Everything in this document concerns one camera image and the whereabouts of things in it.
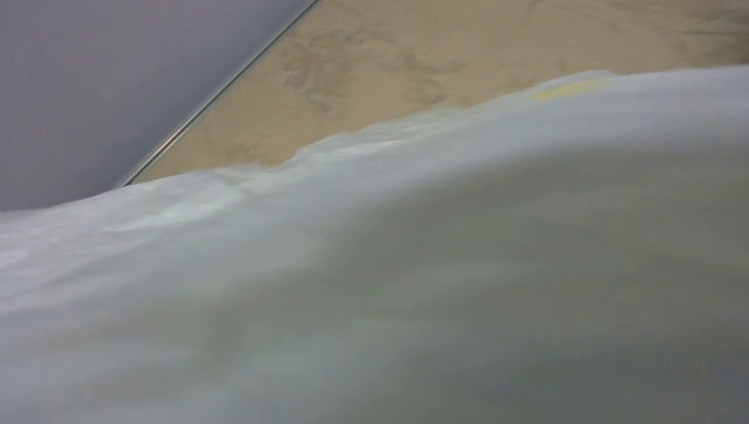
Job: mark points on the white plastic bag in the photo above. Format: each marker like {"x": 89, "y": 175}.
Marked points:
{"x": 576, "y": 252}

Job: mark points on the aluminium frame rail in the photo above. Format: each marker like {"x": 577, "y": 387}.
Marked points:
{"x": 290, "y": 18}

